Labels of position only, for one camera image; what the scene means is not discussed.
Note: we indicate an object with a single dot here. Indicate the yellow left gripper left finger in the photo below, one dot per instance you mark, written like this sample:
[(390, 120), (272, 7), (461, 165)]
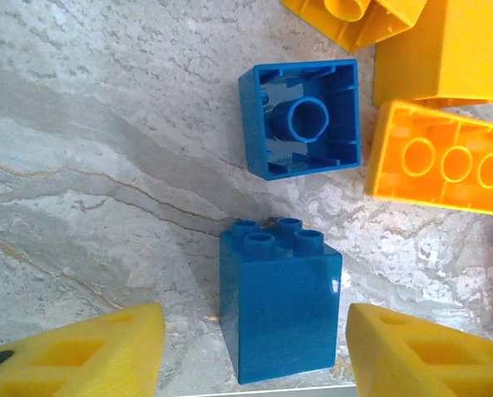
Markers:
[(64, 364)]

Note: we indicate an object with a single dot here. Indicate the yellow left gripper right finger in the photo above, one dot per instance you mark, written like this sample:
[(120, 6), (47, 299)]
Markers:
[(416, 364)]

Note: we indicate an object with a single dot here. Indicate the blue square lego brick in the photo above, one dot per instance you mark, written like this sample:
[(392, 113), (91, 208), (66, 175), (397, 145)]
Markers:
[(255, 124), (283, 310)]

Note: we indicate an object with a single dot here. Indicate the yellow long lego brick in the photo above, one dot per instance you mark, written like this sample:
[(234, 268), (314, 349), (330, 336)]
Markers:
[(385, 165)]

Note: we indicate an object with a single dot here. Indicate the yellow square lego brick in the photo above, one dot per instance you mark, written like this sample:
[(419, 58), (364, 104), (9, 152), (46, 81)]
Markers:
[(354, 35), (457, 49)]

